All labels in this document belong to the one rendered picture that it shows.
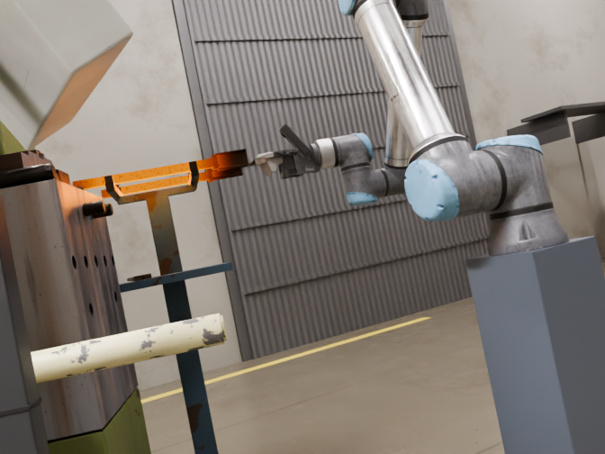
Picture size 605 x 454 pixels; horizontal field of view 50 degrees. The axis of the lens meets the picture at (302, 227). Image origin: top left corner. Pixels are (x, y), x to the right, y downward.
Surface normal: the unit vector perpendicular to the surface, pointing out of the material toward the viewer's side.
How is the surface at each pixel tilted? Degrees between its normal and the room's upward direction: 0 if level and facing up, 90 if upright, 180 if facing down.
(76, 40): 90
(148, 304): 90
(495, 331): 90
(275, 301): 90
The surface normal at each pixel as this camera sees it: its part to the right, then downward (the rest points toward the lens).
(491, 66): 0.47, -0.11
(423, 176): -0.89, 0.26
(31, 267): 0.09, -0.04
